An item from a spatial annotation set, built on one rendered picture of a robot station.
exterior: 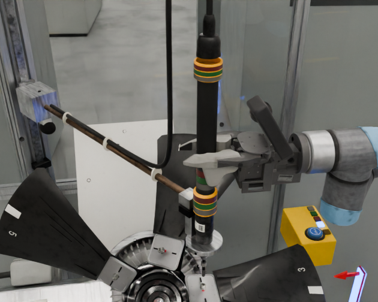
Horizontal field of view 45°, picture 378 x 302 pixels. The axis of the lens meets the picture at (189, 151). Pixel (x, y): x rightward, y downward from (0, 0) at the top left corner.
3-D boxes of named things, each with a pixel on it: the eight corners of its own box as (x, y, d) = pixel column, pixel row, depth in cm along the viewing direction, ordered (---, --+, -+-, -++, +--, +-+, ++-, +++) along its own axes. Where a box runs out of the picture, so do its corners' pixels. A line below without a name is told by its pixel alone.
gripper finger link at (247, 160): (220, 173, 72) (270, 163, 74) (221, 165, 71) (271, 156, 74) (209, 157, 76) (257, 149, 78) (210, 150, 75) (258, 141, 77)
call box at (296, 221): (278, 234, 140) (282, 207, 135) (309, 230, 142) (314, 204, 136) (297, 272, 127) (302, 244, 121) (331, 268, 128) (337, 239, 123)
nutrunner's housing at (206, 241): (189, 253, 88) (189, 14, 64) (203, 243, 90) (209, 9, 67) (203, 263, 86) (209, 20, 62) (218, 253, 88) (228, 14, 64)
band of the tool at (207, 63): (188, 78, 69) (188, 60, 68) (207, 71, 72) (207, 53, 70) (208, 86, 67) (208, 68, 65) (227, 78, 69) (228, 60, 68)
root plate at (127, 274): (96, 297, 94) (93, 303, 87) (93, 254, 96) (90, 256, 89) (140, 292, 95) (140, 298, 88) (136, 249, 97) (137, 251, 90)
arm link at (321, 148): (338, 143, 75) (318, 120, 82) (311, 145, 74) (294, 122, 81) (330, 180, 79) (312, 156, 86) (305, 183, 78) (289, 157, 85)
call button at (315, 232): (305, 231, 127) (305, 226, 126) (318, 229, 127) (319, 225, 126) (310, 241, 123) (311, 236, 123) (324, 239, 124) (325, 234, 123)
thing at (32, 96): (18, 112, 124) (12, 84, 120) (42, 105, 128) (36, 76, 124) (36, 126, 118) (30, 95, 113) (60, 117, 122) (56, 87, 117)
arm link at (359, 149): (389, 180, 81) (401, 138, 76) (330, 184, 79) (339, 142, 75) (367, 156, 87) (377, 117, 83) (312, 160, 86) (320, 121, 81)
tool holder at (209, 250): (171, 238, 88) (170, 198, 83) (197, 222, 92) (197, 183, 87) (204, 263, 82) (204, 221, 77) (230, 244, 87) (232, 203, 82)
